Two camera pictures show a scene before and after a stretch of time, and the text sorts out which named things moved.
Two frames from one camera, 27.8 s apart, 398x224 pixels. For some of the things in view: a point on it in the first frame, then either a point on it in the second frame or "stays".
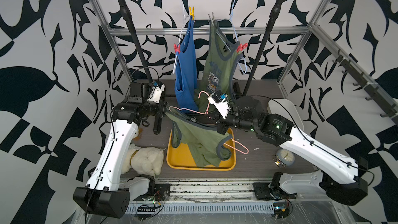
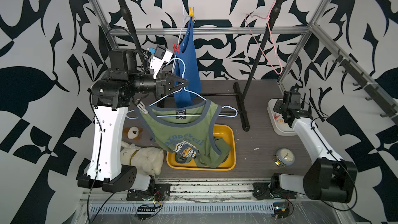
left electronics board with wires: x=144 y=212 stays
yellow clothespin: x=192 y=13 stays
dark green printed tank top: x=221 y=53 to x=186 y=130
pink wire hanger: x=173 y=108 to x=257 y=42
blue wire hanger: x=231 y=19 to x=179 y=89
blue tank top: x=186 y=67 stays
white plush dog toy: x=148 y=160 stays
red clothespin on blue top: x=177 y=49 stays
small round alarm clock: x=284 y=157 stays
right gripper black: x=221 y=126 to x=278 y=108
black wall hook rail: x=389 y=109 stays
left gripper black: x=161 y=106 to x=163 y=85
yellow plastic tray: x=181 y=157 stays
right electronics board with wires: x=282 y=209 stays
